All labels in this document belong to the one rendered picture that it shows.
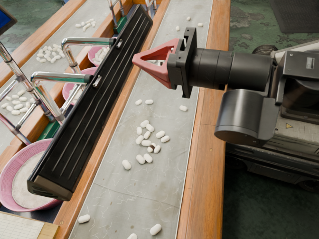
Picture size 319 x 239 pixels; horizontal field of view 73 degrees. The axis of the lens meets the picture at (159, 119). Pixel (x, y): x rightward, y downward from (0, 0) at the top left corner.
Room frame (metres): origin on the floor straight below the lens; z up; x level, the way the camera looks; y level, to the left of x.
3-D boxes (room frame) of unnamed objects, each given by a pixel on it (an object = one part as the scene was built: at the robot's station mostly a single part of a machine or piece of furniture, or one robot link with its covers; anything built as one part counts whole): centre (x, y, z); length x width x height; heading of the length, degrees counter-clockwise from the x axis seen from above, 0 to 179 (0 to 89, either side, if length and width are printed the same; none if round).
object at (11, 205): (0.38, 0.43, 0.72); 0.27 x 0.27 x 0.10
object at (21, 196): (0.38, 0.43, 0.71); 0.22 x 0.22 x 0.06
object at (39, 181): (0.45, 0.11, 1.08); 0.62 x 0.08 x 0.07; 161
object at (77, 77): (0.48, 0.19, 0.90); 0.20 x 0.19 x 0.45; 161
